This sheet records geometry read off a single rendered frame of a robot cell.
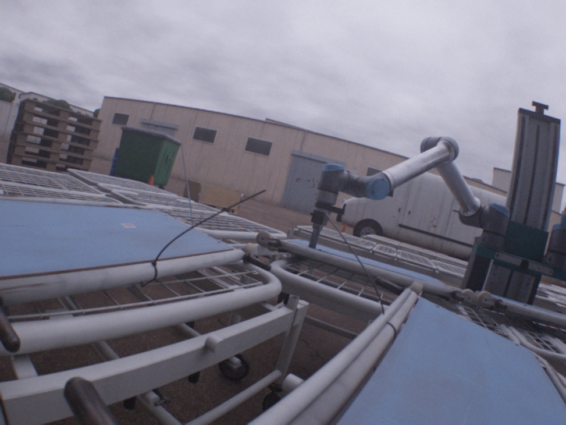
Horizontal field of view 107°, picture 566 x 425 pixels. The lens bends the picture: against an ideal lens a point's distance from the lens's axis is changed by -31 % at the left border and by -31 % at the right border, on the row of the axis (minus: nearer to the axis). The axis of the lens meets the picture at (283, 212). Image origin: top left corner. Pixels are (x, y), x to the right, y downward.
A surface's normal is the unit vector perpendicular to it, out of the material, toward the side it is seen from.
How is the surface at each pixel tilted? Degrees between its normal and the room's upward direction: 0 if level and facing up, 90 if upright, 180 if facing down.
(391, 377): 8
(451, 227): 88
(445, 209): 88
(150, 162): 94
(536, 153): 90
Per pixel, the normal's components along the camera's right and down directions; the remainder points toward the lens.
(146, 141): -0.07, 0.11
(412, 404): 0.37, -0.92
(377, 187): 0.29, 0.18
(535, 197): -0.48, -0.08
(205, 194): 0.69, 0.22
